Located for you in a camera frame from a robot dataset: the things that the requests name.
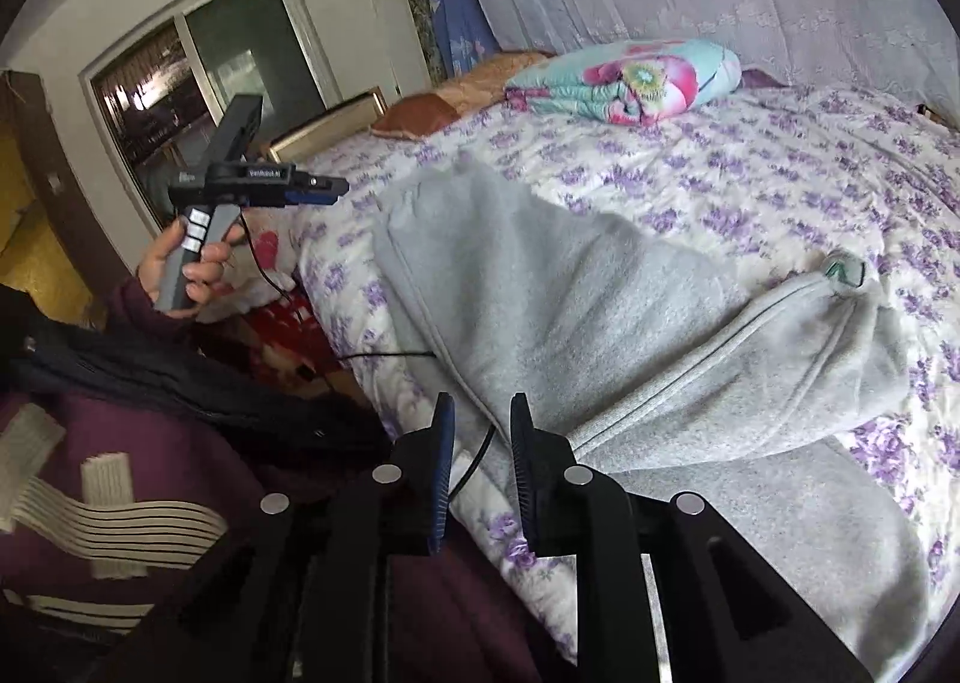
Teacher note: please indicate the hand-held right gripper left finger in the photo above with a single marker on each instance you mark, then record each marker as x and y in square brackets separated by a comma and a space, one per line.
[444, 473]

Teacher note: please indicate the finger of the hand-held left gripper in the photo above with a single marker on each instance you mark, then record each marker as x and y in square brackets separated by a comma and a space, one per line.
[319, 188]

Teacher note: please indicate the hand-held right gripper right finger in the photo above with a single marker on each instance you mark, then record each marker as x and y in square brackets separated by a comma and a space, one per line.
[522, 473]

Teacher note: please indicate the grey sweatshirt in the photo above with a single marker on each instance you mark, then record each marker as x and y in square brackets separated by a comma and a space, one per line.
[562, 293]

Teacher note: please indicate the person's left forearm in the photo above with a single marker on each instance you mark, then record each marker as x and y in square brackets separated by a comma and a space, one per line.
[142, 312]

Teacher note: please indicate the person's left hand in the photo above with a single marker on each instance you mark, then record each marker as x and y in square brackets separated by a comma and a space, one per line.
[206, 261]

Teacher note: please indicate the white cloth with pink print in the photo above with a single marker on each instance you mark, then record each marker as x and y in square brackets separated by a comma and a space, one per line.
[259, 255]

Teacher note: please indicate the sliding glass window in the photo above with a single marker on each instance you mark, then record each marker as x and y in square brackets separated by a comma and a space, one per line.
[210, 60]

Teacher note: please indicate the red floral blanket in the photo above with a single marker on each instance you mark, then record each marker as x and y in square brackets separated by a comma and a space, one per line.
[277, 338]

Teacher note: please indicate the brown wooden door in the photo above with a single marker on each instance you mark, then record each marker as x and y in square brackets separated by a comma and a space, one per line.
[56, 203]

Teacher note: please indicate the mottled green panel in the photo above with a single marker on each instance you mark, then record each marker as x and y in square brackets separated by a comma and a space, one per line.
[420, 23]

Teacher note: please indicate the black jacket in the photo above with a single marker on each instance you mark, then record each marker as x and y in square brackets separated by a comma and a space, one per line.
[187, 383]

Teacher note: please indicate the orange brown pillow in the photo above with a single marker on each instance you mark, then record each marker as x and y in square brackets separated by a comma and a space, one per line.
[491, 71]

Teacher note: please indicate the person's maroon patterned sweater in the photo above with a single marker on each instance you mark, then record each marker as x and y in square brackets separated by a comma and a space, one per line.
[150, 503]

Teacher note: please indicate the folded teal floral quilt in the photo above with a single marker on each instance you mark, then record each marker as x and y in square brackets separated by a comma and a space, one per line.
[637, 79]

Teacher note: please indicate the purple floral bed sheet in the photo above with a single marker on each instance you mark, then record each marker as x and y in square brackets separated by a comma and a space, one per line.
[750, 158]

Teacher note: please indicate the golden frame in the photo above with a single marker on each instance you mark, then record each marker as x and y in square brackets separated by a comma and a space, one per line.
[322, 128]

